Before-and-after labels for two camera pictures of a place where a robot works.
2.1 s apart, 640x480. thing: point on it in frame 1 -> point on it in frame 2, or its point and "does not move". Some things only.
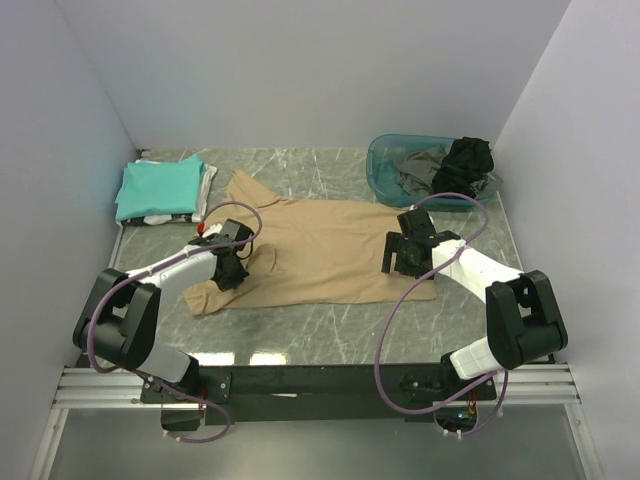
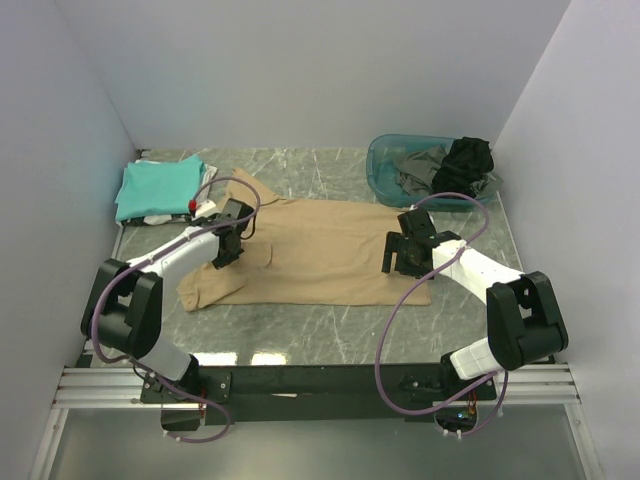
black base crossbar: [320, 393] does not move
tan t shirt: [310, 252] does not move
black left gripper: [230, 282] -> [226, 260]
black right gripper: [392, 246] does not move
